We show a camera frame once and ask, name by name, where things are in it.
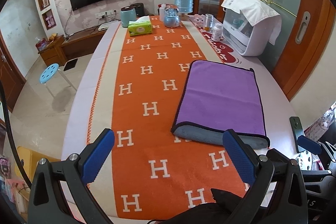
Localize purple and grey towel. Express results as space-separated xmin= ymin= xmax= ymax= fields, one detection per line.
xmin=171 ymin=60 xmax=270 ymax=149

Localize brown wooden room door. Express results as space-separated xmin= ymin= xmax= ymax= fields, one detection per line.
xmin=0 ymin=35 xmax=26 ymax=112

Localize green cased smartphone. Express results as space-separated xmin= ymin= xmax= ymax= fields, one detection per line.
xmin=289 ymin=117 xmax=305 ymax=153

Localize yellow box on floor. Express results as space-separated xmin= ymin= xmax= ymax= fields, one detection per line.
xmin=17 ymin=146 xmax=60 ymax=182

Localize orange H-pattern table runner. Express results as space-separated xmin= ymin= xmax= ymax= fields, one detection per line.
xmin=87 ymin=16 xmax=248 ymax=219

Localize blue plastic stool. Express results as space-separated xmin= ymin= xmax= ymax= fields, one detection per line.
xmin=39 ymin=63 xmax=77 ymax=98

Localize red heart table mat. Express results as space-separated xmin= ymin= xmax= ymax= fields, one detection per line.
xmin=200 ymin=29 xmax=242 ymax=64

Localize white desktop storage cabinet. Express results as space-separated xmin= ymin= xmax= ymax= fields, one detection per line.
xmin=223 ymin=9 xmax=282 ymax=57

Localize wooden tv cabinet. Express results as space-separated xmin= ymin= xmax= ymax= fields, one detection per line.
xmin=39 ymin=30 xmax=106 ymax=66

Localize white pill bottle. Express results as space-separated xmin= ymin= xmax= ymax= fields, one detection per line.
xmin=211 ymin=23 xmax=223 ymax=42

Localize white cloth on cabinet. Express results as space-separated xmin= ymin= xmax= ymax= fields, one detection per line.
xmin=221 ymin=0 xmax=282 ymax=45

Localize pink pig figurine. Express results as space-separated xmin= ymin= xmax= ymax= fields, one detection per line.
xmin=190 ymin=14 xmax=205 ymax=28

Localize glass jar with lid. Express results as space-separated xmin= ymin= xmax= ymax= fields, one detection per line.
xmin=203 ymin=14 xmax=214 ymax=31

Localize green tissue box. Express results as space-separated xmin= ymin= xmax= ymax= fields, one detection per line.
xmin=127 ymin=16 xmax=153 ymax=37

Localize blue snow globe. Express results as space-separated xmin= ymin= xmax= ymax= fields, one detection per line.
xmin=163 ymin=4 xmax=180 ymax=28

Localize black small appliance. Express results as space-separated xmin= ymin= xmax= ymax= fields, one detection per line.
xmin=130 ymin=3 xmax=145 ymax=18

